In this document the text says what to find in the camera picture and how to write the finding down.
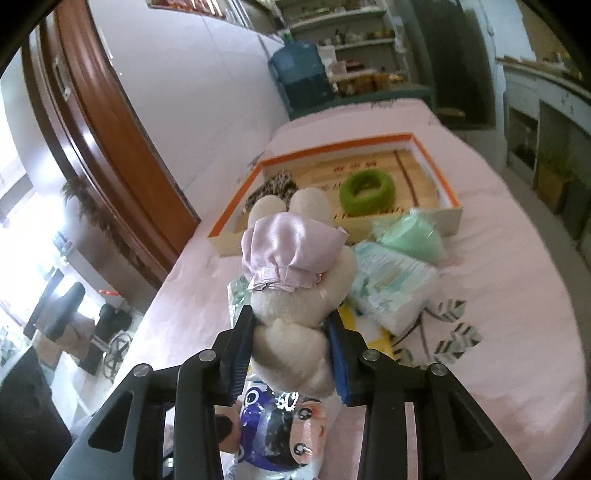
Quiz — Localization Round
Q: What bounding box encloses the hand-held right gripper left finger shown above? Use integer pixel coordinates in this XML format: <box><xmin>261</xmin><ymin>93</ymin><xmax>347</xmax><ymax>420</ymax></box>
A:
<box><xmin>51</xmin><ymin>305</ymin><xmax>257</xmax><ymax>480</ymax></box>

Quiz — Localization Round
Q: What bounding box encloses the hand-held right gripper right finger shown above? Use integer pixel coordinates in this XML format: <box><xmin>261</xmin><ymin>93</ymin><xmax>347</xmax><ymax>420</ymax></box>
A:
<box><xmin>325</xmin><ymin>311</ymin><xmax>532</xmax><ymax>480</ymax></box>

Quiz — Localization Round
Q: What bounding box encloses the beige plush rabbit pink cap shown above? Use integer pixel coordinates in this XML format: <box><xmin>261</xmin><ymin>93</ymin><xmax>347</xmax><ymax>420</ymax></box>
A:
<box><xmin>240</xmin><ymin>187</ymin><xmax>357</xmax><ymax>403</ymax></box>

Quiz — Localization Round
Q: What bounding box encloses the green floral tissue pack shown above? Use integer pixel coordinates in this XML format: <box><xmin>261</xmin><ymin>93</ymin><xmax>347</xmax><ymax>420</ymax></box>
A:
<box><xmin>348</xmin><ymin>242</ymin><xmax>439</xmax><ymax>335</ymax></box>

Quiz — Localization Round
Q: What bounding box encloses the cardboard box orange rim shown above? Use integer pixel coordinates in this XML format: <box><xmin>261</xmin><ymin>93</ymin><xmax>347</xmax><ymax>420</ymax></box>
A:
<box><xmin>207</xmin><ymin>132</ymin><xmax>463</xmax><ymax>257</ymax></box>

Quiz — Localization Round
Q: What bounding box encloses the yellow packet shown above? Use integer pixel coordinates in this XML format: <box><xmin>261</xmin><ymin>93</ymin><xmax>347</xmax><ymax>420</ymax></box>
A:
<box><xmin>337</xmin><ymin>305</ymin><xmax>394</xmax><ymax>365</ymax></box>

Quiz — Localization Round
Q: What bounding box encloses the green printed packet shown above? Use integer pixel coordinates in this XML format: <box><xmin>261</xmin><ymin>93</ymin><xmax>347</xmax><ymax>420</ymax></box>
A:
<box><xmin>226</xmin><ymin>276</ymin><xmax>252</xmax><ymax>326</ymax></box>

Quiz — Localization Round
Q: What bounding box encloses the cartoon printed blue packet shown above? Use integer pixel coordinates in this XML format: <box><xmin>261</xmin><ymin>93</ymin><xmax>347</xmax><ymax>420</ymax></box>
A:
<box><xmin>217</xmin><ymin>376</ymin><xmax>340</xmax><ymax>480</ymax></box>

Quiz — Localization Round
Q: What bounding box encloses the mint green face mask packet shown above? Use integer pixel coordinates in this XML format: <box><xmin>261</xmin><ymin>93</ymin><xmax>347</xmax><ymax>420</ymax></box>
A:
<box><xmin>372</xmin><ymin>208</ymin><xmax>451</xmax><ymax>265</ymax></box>

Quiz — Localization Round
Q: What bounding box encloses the pink floral bed sheet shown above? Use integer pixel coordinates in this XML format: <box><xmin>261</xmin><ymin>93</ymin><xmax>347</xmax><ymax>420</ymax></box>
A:
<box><xmin>111</xmin><ymin>97</ymin><xmax>587</xmax><ymax>480</ymax></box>

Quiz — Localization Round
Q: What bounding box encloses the leopard print scrunchie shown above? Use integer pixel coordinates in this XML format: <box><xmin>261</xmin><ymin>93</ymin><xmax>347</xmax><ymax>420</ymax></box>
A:
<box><xmin>247</xmin><ymin>170</ymin><xmax>300</xmax><ymax>213</ymax></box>

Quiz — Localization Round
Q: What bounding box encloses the black office chair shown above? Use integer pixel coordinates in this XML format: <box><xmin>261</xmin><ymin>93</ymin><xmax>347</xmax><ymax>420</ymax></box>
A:
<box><xmin>25</xmin><ymin>270</ymin><xmax>88</xmax><ymax>343</ymax></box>

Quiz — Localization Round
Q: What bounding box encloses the dried plant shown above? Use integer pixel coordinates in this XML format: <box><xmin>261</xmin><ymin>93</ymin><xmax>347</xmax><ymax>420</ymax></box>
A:
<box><xmin>62</xmin><ymin>178</ymin><xmax>122</xmax><ymax>241</ymax></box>

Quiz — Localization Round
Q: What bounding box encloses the round stool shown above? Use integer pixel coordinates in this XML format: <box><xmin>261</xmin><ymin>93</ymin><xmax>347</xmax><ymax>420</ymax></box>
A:
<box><xmin>436</xmin><ymin>107</ymin><xmax>467</xmax><ymax>126</ymax></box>

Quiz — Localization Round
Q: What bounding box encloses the blue water jug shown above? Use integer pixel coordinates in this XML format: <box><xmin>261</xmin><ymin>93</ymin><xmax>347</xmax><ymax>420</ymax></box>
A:
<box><xmin>269</xmin><ymin>39</ymin><xmax>335</xmax><ymax>109</ymax></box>

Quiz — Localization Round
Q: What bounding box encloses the green storage shelf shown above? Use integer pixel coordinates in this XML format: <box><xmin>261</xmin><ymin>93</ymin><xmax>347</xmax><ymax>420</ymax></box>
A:
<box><xmin>281</xmin><ymin>0</ymin><xmax>411</xmax><ymax>97</ymax></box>

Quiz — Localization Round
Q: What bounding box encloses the dark tall cabinet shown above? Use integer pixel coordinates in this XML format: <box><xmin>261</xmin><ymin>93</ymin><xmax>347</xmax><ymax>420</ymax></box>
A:
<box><xmin>411</xmin><ymin>0</ymin><xmax>497</xmax><ymax>130</ymax></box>

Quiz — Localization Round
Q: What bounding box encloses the white cabinet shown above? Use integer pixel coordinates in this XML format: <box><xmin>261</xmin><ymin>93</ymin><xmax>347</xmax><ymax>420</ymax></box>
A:
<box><xmin>496</xmin><ymin>55</ymin><xmax>591</xmax><ymax>234</ymax></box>

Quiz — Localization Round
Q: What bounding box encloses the green plush ring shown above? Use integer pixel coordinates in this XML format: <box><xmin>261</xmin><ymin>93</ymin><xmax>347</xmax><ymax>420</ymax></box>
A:
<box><xmin>339</xmin><ymin>169</ymin><xmax>393</xmax><ymax>215</ymax></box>

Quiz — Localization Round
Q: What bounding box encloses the brown wooden door frame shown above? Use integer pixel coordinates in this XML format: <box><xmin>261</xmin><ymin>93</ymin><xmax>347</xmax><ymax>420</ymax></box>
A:
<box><xmin>21</xmin><ymin>0</ymin><xmax>201</xmax><ymax>283</ymax></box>

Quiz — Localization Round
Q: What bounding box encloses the green wooden bed frame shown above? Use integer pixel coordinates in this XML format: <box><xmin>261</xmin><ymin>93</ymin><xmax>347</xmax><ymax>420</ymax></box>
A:
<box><xmin>288</xmin><ymin>85</ymin><xmax>437</xmax><ymax>121</ymax></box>

